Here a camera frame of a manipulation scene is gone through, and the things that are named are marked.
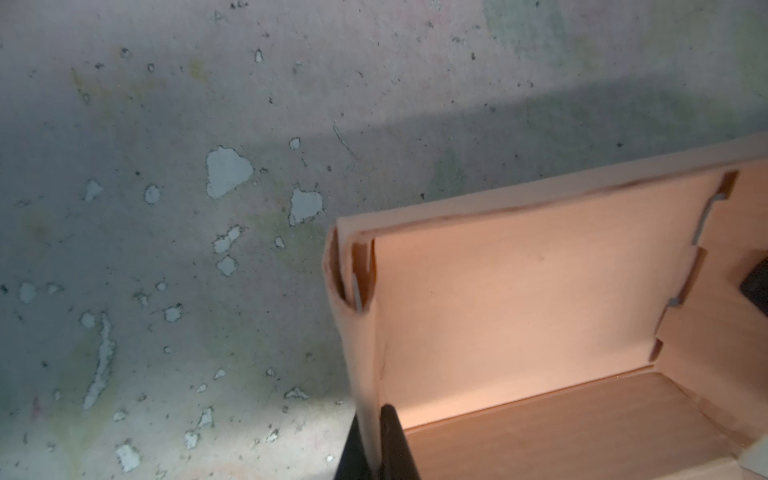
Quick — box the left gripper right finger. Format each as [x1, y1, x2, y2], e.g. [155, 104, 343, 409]
[379, 404, 420, 480]

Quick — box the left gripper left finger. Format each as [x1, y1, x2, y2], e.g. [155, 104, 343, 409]
[333, 416, 372, 480]

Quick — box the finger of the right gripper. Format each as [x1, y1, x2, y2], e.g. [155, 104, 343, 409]
[739, 257, 768, 316]

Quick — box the orange cardboard paper box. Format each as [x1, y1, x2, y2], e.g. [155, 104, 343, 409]
[323, 134, 767, 479]

